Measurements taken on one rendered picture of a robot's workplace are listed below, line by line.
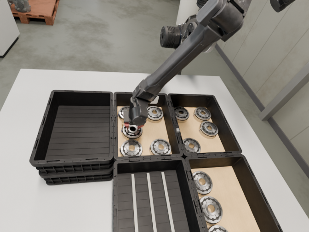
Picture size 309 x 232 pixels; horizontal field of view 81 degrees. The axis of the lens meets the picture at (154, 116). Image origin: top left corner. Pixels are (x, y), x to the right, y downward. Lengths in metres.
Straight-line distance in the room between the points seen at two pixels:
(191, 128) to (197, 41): 0.60
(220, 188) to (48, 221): 0.75
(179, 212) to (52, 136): 0.66
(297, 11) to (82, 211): 2.82
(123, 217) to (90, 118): 0.50
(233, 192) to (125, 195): 0.49
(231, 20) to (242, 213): 0.75
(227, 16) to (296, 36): 2.28
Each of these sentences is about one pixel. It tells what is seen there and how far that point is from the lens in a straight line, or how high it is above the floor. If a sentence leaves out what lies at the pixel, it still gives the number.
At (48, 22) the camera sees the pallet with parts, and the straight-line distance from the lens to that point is 3.84.
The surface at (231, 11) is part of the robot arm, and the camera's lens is 0.54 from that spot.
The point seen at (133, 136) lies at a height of 0.86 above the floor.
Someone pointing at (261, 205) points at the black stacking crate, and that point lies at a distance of 0.92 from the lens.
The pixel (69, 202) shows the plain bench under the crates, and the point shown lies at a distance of 0.96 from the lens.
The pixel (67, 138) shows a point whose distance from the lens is 0.95.
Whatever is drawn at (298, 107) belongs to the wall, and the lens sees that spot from 2.64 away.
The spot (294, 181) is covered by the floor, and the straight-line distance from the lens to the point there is 2.51.
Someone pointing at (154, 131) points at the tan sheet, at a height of 0.83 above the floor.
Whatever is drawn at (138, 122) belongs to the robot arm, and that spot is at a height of 1.04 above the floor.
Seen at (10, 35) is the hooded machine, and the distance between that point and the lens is 3.27.
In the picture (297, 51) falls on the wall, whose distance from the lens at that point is 2.73.
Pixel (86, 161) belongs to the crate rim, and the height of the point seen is 0.93.
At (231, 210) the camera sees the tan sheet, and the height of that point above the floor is 0.83.
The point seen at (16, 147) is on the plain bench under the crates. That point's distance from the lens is 1.15.
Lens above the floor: 1.60
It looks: 48 degrees down
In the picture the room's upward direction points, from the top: 15 degrees clockwise
